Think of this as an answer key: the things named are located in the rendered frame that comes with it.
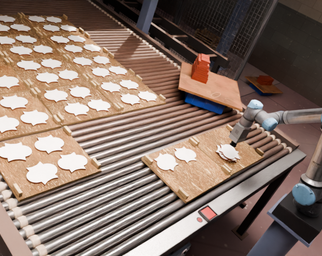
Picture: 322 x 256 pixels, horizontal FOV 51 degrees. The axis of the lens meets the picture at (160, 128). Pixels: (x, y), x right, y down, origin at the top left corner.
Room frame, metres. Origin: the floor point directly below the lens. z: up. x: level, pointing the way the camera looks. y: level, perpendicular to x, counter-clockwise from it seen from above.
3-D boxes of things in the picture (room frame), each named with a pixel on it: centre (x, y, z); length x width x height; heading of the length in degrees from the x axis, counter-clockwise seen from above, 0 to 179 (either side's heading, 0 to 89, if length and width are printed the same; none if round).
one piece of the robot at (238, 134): (1.77, -0.44, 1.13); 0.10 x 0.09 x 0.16; 50
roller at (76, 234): (1.50, -0.28, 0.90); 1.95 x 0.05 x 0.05; 146
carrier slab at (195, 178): (1.50, -0.22, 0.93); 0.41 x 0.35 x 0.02; 147
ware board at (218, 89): (2.48, -0.23, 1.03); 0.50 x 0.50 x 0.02; 6
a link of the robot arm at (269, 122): (1.71, -0.54, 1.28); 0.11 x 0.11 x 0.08; 49
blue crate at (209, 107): (2.41, -0.22, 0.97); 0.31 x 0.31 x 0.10; 6
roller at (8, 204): (1.64, -0.08, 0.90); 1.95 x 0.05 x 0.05; 146
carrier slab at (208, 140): (1.85, -0.45, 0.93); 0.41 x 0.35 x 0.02; 145
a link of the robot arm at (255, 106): (1.76, -0.45, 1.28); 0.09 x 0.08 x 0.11; 49
